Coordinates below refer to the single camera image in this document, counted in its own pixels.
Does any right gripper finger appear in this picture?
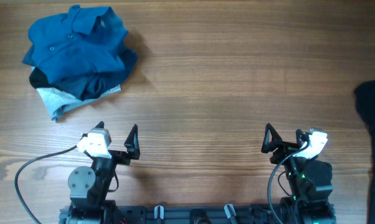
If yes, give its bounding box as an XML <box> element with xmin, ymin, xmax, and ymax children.
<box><xmin>296</xmin><ymin>129</ymin><xmax>308</xmax><ymax>145</ymax></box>
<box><xmin>261</xmin><ymin>123</ymin><xmax>283</xmax><ymax>154</ymax></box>

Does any left black cable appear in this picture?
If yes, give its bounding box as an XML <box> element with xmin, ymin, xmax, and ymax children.
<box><xmin>14</xmin><ymin>144</ymin><xmax>79</xmax><ymax>224</ymax></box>

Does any navy folded shirt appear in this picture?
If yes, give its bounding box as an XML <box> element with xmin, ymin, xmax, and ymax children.
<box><xmin>29</xmin><ymin>49</ymin><xmax>138</xmax><ymax>100</ymax></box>

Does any grey folded shirt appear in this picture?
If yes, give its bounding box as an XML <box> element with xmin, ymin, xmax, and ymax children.
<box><xmin>36</xmin><ymin>85</ymin><xmax>121</xmax><ymax>122</ymax></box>

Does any black cable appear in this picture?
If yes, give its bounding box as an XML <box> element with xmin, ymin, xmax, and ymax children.
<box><xmin>267</xmin><ymin>141</ymin><xmax>310</xmax><ymax>224</ymax></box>
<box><xmin>14</xmin><ymin>144</ymin><xmax>79</xmax><ymax>224</ymax></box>

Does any right black cable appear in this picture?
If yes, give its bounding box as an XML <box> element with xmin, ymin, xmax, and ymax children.
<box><xmin>267</xmin><ymin>141</ymin><xmax>310</xmax><ymax>224</ymax></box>

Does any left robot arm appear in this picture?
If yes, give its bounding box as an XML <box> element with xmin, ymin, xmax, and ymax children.
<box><xmin>59</xmin><ymin>121</ymin><xmax>140</xmax><ymax>224</ymax></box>

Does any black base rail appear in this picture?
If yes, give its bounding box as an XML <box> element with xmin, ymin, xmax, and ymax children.
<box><xmin>59</xmin><ymin>204</ymin><xmax>336</xmax><ymax>224</ymax></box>

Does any blue polo shirt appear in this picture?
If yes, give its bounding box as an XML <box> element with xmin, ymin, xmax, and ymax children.
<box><xmin>22</xmin><ymin>5</ymin><xmax>128</xmax><ymax>83</ymax></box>

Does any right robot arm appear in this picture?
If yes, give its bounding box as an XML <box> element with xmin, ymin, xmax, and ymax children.
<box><xmin>261</xmin><ymin>123</ymin><xmax>336</xmax><ymax>224</ymax></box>

